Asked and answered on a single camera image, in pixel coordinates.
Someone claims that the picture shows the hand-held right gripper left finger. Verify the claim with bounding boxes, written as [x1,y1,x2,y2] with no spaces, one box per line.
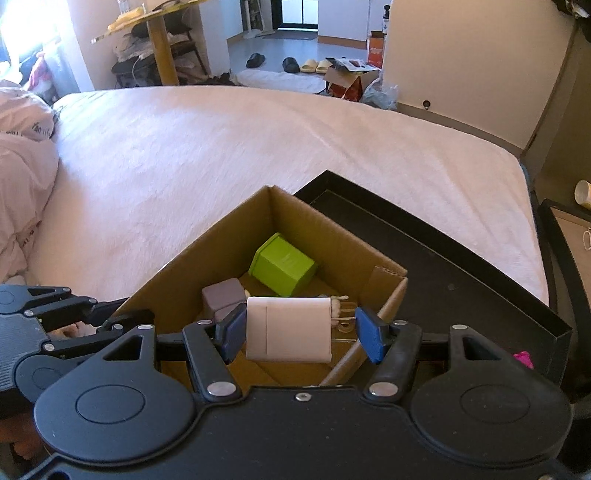
[95,305,249,400]

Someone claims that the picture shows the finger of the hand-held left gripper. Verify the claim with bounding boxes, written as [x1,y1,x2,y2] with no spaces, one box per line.
[41,309,156,358]
[0,285,129,326]

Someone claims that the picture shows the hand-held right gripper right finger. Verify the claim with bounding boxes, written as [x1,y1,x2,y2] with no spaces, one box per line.
[355,307,506,401]

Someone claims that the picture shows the grey toy block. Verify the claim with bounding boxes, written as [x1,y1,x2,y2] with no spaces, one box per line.
[202,278,246,325]

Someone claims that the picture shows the white charger plug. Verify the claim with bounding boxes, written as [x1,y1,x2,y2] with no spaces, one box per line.
[246,295,358,363]

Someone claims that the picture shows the green hexagonal block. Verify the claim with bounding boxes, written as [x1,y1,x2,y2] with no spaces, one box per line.
[248,233,318,298]

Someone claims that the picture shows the black tray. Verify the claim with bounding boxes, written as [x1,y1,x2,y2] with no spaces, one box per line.
[293,170,573,400]

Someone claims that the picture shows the pink duvet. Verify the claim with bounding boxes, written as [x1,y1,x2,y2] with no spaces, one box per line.
[0,78,62,283]

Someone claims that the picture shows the white bed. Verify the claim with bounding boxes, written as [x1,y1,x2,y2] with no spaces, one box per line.
[32,85,551,306]

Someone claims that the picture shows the clear plastic bag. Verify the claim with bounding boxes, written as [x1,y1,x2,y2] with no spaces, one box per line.
[362,83,399,111]

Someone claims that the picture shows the white floor mat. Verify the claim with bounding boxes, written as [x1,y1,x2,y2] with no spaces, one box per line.
[235,68,327,96]

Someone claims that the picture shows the cardboard box with magazines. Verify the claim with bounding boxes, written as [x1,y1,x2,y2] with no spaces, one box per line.
[323,57,382,102]

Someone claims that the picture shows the black chair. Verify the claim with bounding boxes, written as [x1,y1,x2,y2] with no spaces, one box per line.
[111,18,209,86]

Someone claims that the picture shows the yellow table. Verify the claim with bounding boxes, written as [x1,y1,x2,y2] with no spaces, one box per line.
[91,0,205,86]

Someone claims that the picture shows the orange carton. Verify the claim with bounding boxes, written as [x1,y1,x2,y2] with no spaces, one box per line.
[367,31,387,69]

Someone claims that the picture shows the black hanging clothes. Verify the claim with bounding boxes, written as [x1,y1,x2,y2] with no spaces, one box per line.
[551,0,591,19]

